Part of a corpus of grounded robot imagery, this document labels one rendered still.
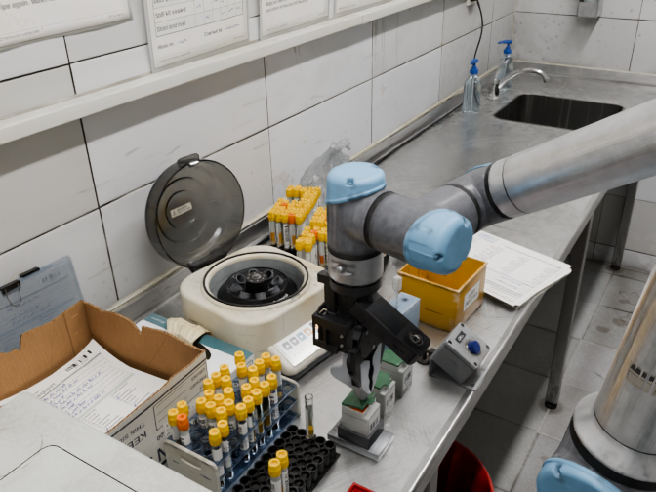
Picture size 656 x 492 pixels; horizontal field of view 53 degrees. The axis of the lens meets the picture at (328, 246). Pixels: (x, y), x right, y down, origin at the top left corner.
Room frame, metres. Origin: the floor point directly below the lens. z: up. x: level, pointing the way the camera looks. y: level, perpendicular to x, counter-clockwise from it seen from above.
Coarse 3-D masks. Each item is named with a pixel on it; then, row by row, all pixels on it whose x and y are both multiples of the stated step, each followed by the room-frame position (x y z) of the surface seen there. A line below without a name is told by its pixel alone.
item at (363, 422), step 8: (344, 408) 0.76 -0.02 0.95; (352, 408) 0.75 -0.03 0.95; (368, 408) 0.75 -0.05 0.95; (376, 408) 0.76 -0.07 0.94; (344, 416) 0.76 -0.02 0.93; (352, 416) 0.75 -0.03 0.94; (360, 416) 0.74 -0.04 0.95; (368, 416) 0.74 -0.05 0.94; (376, 416) 0.76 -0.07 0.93; (344, 424) 0.76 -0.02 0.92; (352, 424) 0.75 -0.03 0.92; (360, 424) 0.74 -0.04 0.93; (368, 424) 0.74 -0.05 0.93; (376, 424) 0.76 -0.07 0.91; (360, 432) 0.74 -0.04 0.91; (368, 432) 0.74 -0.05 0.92
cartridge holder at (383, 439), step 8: (336, 424) 0.79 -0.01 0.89; (328, 432) 0.77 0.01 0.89; (336, 432) 0.77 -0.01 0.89; (344, 432) 0.75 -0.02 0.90; (352, 432) 0.74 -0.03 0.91; (376, 432) 0.75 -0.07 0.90; (384, 432) 0.77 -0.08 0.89; (336, 440) 0.76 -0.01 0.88; (344, 440) 0.75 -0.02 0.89; (352, 440) 0.74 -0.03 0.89; (360, 440) 0.74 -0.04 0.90; (368, 440) 0.73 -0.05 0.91; (376, 440) 0.75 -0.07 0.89; (384, 440) 0.75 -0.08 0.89; (352, 448) 0.74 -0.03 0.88; (360, 448) 0.73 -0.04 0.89; (368, 448) 0.73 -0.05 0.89; (376, 448) 0.73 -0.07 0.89; (384, 448) 0.73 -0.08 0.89; (368, 456) 0.73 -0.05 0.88; (376, 456) 0.72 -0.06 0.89
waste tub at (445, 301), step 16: (400, 272) 1.11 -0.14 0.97; (416, 272) 1.17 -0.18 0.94; (464, 272) 1.16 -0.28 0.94; (480, 272) 1.12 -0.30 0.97; (416, 288) 1.09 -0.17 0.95; (432, 288) 1.07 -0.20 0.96; (448, 288) 1.05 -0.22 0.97; (464, 288) 1.06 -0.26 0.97; (480, 288) 1.12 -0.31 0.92; (432, 304) 1.06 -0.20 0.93; (448, 304) 1.04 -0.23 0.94; (464, 304) 1.06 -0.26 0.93; (480, 304) 1.13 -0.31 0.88; (432, 320) 1.06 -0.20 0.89; (448, 320) 1.04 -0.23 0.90; (464, 320) 1.07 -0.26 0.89
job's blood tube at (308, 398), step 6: (306, 396) 0.75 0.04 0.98; (312, 396) 0.75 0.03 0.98; (306, 402) 0.75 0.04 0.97; (312, 402) 0.75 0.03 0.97; (306, 408) 0.75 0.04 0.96; (312, 408) 0.75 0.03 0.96; (306, 414) 0.75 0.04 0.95; (312, 414) 0.75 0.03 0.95; (306, 420) 0.75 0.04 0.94; (312, 420) 0.75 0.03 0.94; (306, 426) 0.75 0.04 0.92; (312, 426) 0.75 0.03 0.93; (312, 432) 0.75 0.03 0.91; (312, 438) 0.74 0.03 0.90
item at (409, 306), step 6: (402, 294) 1.03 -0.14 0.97; (408, 294) 1.03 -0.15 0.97; (402, 300) 1.01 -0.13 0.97; (408, 300) 1.01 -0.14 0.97; (414, 300) 1.01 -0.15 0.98; (402, 306) 0.99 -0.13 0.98; (408, 306) 0.99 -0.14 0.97; (414, 306) 1.00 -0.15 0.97; (402, 312) 0.97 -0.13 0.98; (408, 312) 0.98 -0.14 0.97; (414, 312) 1.00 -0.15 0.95; (408, 318) 0.98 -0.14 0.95; (414, 318) 1.00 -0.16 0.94; (414, 324) 1.00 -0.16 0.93
